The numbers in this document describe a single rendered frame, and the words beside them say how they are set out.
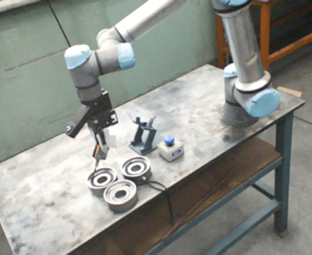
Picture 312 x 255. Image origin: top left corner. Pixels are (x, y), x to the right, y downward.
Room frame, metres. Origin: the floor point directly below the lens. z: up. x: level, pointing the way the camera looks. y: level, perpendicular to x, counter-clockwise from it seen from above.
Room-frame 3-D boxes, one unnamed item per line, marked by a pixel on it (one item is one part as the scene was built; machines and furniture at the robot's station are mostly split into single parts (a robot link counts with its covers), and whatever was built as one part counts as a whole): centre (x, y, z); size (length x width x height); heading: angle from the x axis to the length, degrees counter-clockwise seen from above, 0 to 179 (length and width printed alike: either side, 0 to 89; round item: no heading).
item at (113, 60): (1.01, 0.10, 1.23); 0.11 x 0.11 x 0.08; 9
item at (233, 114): (1.19, -0.33, 0.85); 0.15 x 0.15 x 0.10
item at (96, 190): (0.93, 0.23, 0.82); 0.10 x 0.10 x 0.04
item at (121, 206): (0.84, 0.17, 0.82); 0.10 x 0.10 x 0.04
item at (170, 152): (1.04, -0.03, 0.82); 0.08 x 0.07 x 0.05; 120
